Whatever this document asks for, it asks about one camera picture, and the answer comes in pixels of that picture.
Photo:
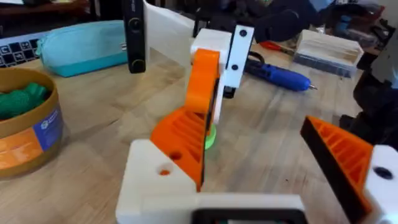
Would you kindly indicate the finger of the white orange right gripper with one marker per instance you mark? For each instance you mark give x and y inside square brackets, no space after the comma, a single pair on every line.
[203,74]
[239,56]

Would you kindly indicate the white block left gripper left finger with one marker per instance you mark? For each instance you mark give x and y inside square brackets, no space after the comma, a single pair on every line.
[146,174]

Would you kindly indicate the white orange left gripper right finger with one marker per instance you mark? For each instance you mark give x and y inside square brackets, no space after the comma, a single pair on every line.
[348,161]

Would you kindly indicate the blue electric screwdriver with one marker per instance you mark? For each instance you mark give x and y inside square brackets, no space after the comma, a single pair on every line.
[280,76]

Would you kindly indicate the upright flat wrist plate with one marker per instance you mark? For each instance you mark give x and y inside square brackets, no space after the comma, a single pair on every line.
[169,34]

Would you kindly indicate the green disc with holes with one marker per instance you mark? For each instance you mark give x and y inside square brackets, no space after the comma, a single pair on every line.
[211,137]

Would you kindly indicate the clear plastic parts box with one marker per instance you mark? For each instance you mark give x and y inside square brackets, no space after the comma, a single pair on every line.
[328,53]

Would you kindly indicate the turquoise zip bag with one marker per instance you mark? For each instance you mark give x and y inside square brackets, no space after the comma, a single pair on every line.
[84,46]

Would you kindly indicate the brown tub with green toys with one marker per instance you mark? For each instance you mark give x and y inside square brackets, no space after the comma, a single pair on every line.
[28,124]

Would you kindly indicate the black and white marker board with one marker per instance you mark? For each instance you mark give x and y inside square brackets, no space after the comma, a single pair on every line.
[17,51]

